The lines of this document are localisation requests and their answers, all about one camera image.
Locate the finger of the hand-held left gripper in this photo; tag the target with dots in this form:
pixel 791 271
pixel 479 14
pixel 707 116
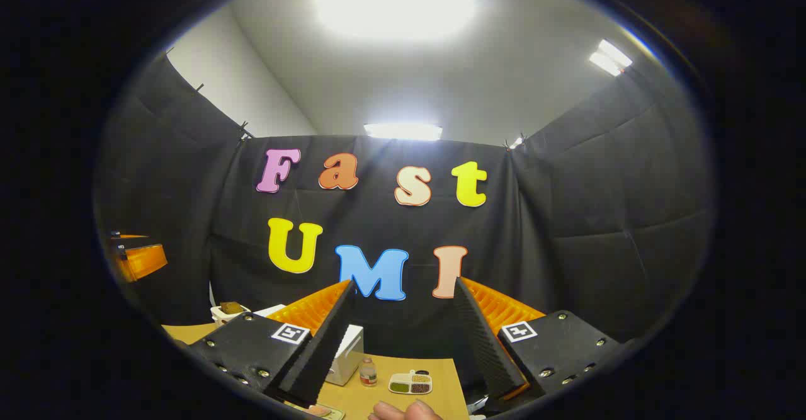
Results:
pixel 145 261

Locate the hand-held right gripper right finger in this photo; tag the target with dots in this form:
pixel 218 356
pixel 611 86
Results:
pixel 485 344

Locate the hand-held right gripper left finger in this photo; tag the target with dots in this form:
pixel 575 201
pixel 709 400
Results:
pixel 327 351

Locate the white microwave oven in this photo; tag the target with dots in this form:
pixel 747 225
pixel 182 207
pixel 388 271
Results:
pixel 346 357

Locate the clear plastic bottle red label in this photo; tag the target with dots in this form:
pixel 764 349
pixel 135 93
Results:
pixel 368 374

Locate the white divided plate with beans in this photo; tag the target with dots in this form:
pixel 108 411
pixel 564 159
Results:
pixel 410 383

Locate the white toaster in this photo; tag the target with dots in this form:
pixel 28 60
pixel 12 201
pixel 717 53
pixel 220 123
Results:
pixel 221 316

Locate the toasted bread slice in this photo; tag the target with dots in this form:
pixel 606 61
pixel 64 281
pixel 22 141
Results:
pixel 232 307

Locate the ceiling light panel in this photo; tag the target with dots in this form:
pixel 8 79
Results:
pixel 397 1
pixel 609 58
pixel 403 131

